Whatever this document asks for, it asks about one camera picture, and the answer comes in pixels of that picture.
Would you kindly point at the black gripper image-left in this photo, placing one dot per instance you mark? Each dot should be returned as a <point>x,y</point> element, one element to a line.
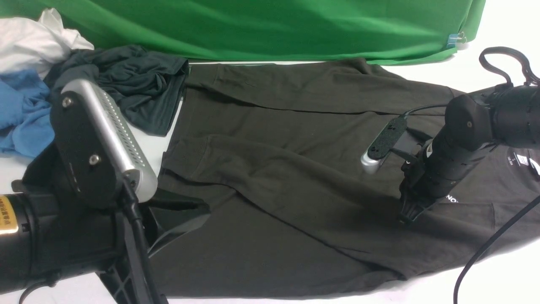
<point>148,228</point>

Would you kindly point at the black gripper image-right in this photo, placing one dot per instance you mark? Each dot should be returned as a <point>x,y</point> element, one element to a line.
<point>440,167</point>

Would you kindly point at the dark gray long-sleeve shirt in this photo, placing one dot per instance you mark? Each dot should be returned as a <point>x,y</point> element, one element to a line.
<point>274,150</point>

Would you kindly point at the dark teal crumpled shirt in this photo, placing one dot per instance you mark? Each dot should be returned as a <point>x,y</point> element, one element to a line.
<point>146,85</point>

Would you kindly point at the blue crumpled shirt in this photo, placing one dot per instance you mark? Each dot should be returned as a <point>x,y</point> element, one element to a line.
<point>24,114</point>

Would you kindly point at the white crumpled shirt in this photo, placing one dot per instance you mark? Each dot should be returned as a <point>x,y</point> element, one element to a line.
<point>37,45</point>

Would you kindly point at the blue binder clip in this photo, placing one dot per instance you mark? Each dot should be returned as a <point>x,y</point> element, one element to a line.
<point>455,39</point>

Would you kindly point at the green backdrop cloth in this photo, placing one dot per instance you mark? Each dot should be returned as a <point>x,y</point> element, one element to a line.
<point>385,32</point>

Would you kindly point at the wrist camera image-right arm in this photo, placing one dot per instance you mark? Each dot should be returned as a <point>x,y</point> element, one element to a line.
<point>379,150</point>

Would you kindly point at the wrist camera image-left arm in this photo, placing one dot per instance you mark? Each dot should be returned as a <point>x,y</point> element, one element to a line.
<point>96,145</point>

